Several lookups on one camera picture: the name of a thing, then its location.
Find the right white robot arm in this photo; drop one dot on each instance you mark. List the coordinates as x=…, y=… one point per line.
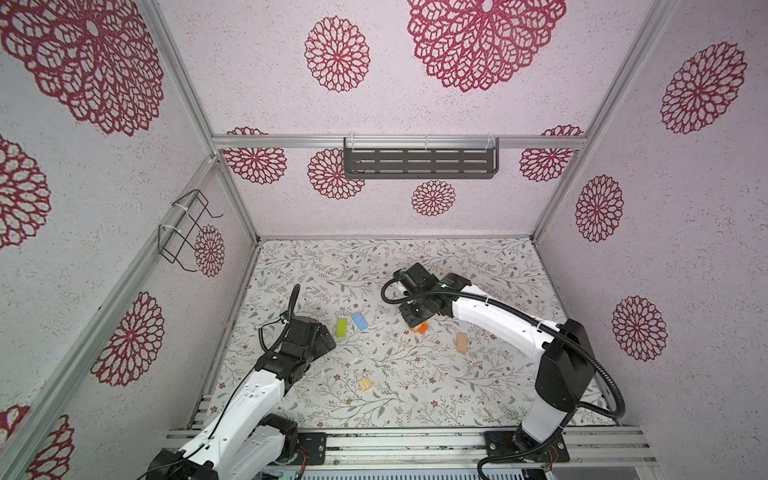
x=563, y=374

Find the long natural wood block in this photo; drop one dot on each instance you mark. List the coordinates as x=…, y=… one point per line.
x=462, y=343

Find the blue wood block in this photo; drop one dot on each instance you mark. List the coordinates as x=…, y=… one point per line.
x=359, y=321

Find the green wood block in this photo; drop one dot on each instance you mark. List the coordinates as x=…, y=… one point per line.
x=341, y=328

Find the dark grey wall shelf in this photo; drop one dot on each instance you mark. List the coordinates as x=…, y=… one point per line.
x=398, y=161

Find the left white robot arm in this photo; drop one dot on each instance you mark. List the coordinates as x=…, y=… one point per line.
x=246, y=436

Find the black wire wall basket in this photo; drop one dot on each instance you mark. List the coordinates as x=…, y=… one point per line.
x=193, y=242

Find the red wood block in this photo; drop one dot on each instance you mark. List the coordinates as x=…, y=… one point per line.
x=421, y=328

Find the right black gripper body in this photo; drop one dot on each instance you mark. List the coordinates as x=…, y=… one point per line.
x=413, y=312

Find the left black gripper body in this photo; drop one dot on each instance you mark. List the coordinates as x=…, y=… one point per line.
x=319, y=347

